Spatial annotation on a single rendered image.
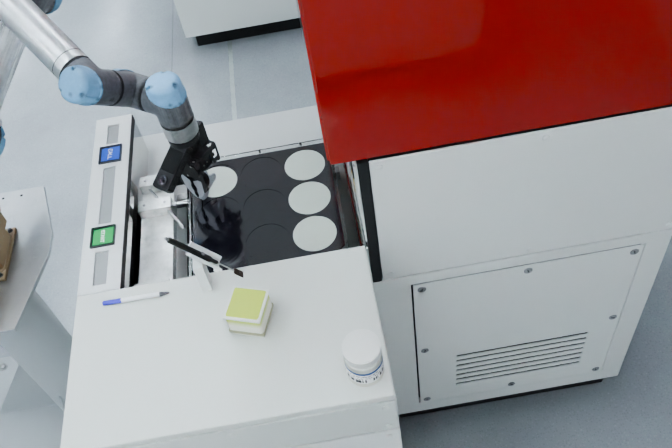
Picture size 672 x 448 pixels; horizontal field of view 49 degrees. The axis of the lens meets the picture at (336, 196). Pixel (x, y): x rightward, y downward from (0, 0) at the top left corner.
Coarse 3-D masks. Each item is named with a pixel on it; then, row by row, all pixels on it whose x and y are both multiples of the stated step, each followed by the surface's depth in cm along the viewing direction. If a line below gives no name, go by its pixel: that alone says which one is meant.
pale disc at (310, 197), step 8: (304, 184) 178; (312, 184) 178; (320, 184) 178; (296, 192) 177; (304, 192) 176; (312, 192) 176; (320, 192) 176; (328, 192) 176; (296, 200) 175; (304, 200) 175; (312, 200) 175; (320, 200) 174; (328, 200) 174; (296, 208) 174; (304, 208) 173; (312, 208) 173; (320, 208) 173
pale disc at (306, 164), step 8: (296, 152) 185; (304, 152) 185; (312, 152) 185; (288, 160) 184; (296, 160) 183; (304, 160) 183; (312, 160) 183; (320, 160) 183; (288, 168) 182; (296, 168) 182; (304, 168) 181; (312, 168) 181; (320, 168) 181; (296, 176) 180; (304, 176) 180; (312, 176) 179
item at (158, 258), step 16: (160, 192) 185; (176, 192) 187; (176, 208) 184; (144, 224) 178; (160, 224) 178; (176, 224) 180; (144, 240) 175; (160, 240) 175; (144, 256) 172; (160, 256) 172; (176, 256) 174; (144, 272) 169; (160, 272) 169
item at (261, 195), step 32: (224, 160) 186; (256, 160) 185; (256, 192) 178; (288, 192) 177; (224, 224) 173; (256, 224) 172; (288, 224) 171; (224, 256) 167; (256, 256) 166; (288, 256) 165
